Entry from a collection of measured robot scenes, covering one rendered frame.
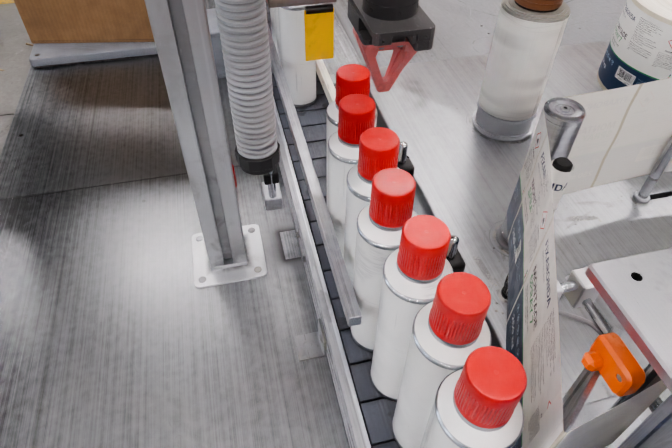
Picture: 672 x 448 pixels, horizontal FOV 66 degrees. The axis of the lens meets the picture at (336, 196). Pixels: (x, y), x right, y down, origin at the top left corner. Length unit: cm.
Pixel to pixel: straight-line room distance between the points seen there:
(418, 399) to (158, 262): 40
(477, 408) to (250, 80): 24
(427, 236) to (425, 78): 58
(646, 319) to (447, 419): 12
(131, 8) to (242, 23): 76
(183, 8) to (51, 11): 70
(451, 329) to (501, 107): 48
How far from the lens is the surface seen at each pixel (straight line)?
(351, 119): 46
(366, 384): 52
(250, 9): 34
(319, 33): 55
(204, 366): 60
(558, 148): 54
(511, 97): 75
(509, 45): 72
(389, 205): 38
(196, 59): 48
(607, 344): 33
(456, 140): 78
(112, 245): 73
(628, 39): 93
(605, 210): 74
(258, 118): 38
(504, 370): 31
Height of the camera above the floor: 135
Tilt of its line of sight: 44 degrees down
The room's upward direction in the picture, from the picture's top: 1 degrees clockwise
